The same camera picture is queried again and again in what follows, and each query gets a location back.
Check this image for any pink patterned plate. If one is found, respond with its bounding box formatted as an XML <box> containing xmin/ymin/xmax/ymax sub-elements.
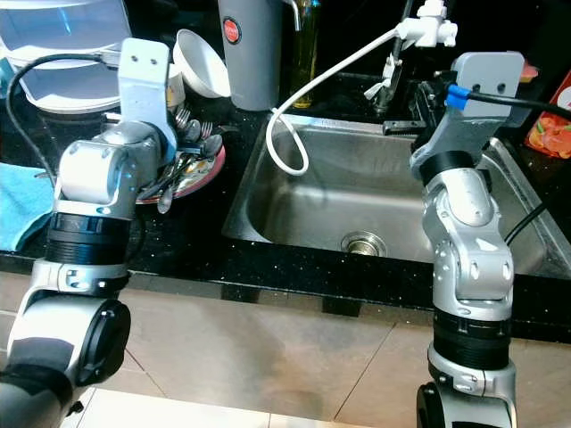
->
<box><xmin>134</xmin><ymin>134</ymin><xmax>227</xmax><ymax>204</ymax></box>

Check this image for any chrome faucet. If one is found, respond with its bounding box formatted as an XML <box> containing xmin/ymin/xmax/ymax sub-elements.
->
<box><xmin>366</xmin><ymin>0</ymin><xmax>416</xmax><ymax>117</ymax></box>

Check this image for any white faucet filter head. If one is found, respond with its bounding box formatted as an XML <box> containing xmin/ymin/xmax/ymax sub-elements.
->
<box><xmin>394</xmin><ymin>0</ymin><xmax>458</xmax><ymax>47</ymax></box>

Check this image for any white cartoon cat mug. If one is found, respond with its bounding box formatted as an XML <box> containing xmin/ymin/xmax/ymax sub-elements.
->
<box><xmin>171</xmin><ymin>64</ymin><xmax>190</xmax><ymax>106</ymax></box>

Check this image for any white bowl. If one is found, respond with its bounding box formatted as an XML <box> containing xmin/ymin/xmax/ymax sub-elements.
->
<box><xmin>174</xmin><ymin>29</ymin><xmax>233</xmax><ymax>99</ymax></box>

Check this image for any stainless steel sink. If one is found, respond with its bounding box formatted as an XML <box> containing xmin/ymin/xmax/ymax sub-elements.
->
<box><xmin>221</xmin><ymin>111</ymin><xmax>571</xmax><ymax>279</ymax></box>

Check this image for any grey thermos with red logo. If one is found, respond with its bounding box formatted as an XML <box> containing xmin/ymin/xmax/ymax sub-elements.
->
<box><xmin>219</xmin><ymin>0</ymin><xmax>285</xmax><ymax>112</ymax></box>

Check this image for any red juice pouch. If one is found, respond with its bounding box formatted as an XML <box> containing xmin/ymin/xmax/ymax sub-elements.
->
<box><xmin>525</xmin><ymin>71</ymin><xmax>571</xmax><ymax>160</ymax></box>

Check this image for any yellow oil bottle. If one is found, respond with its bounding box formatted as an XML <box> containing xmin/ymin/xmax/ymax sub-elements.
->
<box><xmin>285</xmin><ymin>0</ymin><xmax>320</xmax><ymax>110</ymax></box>

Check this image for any blue towel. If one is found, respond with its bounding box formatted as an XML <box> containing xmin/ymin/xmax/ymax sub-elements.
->
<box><xmin>0</xmin><ymin>163</ymin><xmax>59</xmax><ymax>252</ymax></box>

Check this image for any white stacked food container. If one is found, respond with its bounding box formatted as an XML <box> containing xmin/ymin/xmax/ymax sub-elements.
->
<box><xmin>0</xmin><ymin>0</ymin><xmax>135</xmax><ymax>115</ymax></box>

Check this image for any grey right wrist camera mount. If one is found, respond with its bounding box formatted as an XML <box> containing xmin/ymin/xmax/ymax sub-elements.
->
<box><xmin>410</xmin><ymin>52</ymin><xmax>525</xmax><ymax>175</ymax></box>

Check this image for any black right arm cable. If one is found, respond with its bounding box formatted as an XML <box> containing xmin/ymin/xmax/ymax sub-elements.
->
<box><xmin>446</xmin><ymin>85</ymin><xmax>571</xmax><ymax>246</ymax></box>

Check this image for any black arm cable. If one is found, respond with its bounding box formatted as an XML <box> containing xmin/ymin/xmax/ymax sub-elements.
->
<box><xmin>4</xmin><ymin>52</ymin><xmax>130</xmax><ymax>188</ymax></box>
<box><xmin>446</xmin><ymin>85</ymin><xmax>571</xmax><ymax>246</ymax></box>

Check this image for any white flexible hose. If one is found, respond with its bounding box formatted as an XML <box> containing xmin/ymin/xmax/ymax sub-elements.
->
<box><xmin>268</xmin><ymin>27</ymin><xmax>407</xmax><ymax>177</ymax></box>

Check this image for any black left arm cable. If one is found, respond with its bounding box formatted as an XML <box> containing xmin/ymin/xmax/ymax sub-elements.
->
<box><xmin>4</xmin><ymin>52</ymin><xmax>130</xmax><ymax>188</ymax></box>

